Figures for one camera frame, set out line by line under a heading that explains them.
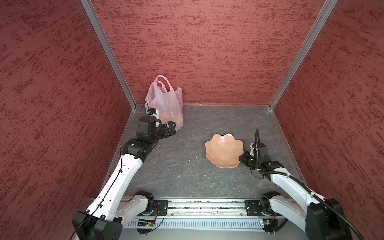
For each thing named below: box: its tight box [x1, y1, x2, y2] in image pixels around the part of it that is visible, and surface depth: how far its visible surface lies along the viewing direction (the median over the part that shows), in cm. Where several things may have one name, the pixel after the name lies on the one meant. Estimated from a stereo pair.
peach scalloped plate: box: [205, 133, 245, 168], surface depth 96 cm
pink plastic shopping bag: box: [144, 75, 184, 131], surface depth 97 cm
